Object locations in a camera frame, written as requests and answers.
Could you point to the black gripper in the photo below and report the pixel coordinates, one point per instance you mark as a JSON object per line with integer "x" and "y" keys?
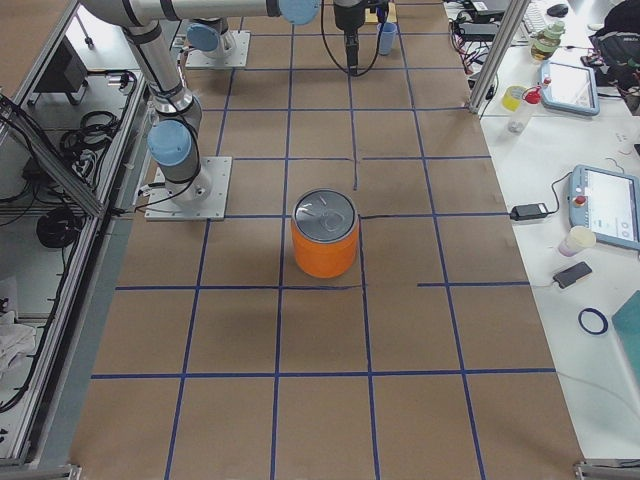
{"x": 349, "y": 17}

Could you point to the light blue plastic cup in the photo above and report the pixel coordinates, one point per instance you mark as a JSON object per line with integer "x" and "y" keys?
{"x": 387, "y": 33}

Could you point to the white paper cup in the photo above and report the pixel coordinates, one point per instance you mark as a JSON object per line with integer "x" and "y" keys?
{"x": 578, "y": 239}

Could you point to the yellow tape roll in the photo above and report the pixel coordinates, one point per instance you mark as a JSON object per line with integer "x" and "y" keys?
{"x": 512, "y": 97}

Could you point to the orange bin with grey lid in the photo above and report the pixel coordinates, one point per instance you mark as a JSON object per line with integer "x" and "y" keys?
{"x": 324, "y": 228}

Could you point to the teach pendant far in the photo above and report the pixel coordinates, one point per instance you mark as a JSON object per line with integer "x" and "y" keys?
{"x": 569, "y": 88}

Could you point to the teach pendant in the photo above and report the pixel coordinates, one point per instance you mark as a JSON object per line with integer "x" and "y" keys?
{"x": 569, "y": 88}
{"x": 607, "y": 203}

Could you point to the black power adapter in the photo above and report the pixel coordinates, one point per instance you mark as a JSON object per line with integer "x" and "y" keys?
{"x": 525, "y": 212}

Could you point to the teach pendant near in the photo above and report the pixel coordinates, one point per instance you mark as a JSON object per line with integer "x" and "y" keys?
{"x": 607, "y": 203}

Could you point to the black smartphone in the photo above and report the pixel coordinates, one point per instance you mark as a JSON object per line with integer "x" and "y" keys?
{"x": 571, "y": 275}

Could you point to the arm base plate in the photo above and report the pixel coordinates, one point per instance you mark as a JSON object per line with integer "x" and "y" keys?
{"x": 205, "y": 198}
{"x": 211, "y": 50}

